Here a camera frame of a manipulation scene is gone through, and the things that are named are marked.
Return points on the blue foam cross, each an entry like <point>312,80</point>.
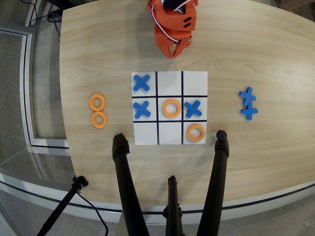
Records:
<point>141,109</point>
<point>247,95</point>
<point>193,109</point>
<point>249,111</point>
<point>141,83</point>

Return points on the small white tag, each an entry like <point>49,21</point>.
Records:
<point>214,134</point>

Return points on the white tic-tac-toe board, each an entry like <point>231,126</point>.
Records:
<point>169,83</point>

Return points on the short black tripod leg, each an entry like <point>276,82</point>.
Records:
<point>173,204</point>

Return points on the thin black stand pole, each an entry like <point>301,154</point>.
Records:
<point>61,206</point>

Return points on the grey metal frame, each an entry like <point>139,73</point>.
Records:
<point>24,73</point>

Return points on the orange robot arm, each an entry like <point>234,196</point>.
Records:
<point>169,17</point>

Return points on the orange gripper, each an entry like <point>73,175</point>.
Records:
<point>165,40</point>

